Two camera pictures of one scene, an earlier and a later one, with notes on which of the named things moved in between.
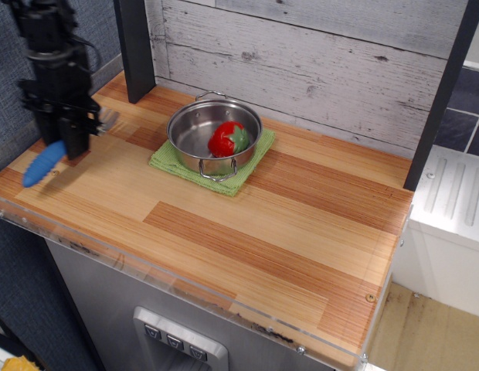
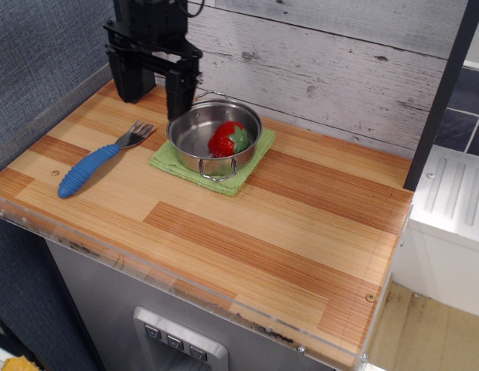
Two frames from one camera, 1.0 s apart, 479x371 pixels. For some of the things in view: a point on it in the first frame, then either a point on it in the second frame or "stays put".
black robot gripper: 62,88 to 156,26
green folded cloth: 165,159 stays put
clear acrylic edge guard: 201,295 stays put
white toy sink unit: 443,253 stays put
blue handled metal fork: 50,158 to 137,134
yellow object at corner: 19,363 stays put
